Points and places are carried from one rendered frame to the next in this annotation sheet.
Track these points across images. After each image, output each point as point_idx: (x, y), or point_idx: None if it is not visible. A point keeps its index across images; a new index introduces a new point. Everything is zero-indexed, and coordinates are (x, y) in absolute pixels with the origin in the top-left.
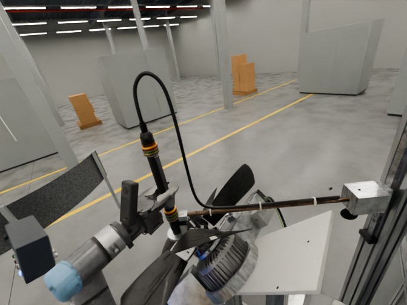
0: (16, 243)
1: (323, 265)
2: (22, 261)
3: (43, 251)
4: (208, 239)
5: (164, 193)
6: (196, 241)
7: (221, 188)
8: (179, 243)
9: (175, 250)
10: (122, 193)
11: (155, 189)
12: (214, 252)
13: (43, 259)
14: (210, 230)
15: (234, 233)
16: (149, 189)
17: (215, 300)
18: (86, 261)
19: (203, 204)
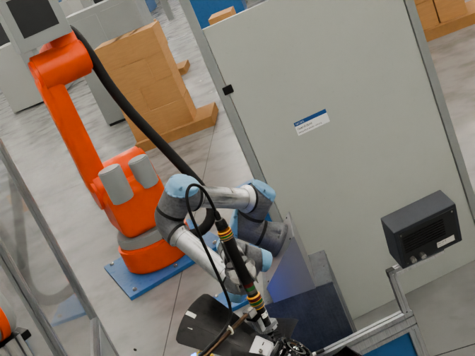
0: (390, 214)
1: None
2: (384, 232)
3: (393, 242)
4: (191, 311)
5: (234, 273)
6: (199, 306)
7: (258, 354)
8: (215, 302)
9: (204, 295)
10: None
11: (247, 268)
12: None
13: (394, 249)
14: (230, 340)
15: (179, 325)
16: (253, 263)
17: None
18: (219, 248)
19: (229, 316)
